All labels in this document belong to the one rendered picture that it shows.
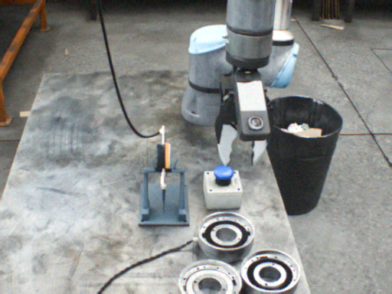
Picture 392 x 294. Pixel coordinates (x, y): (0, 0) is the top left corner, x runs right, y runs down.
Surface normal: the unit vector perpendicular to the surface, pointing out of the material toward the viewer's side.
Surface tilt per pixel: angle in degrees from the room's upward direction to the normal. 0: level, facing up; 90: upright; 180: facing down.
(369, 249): 0
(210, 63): 90
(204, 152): 0
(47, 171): 0
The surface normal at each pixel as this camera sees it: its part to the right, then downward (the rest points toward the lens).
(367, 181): 0.04, -0.83
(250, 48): -0.04, 0.55
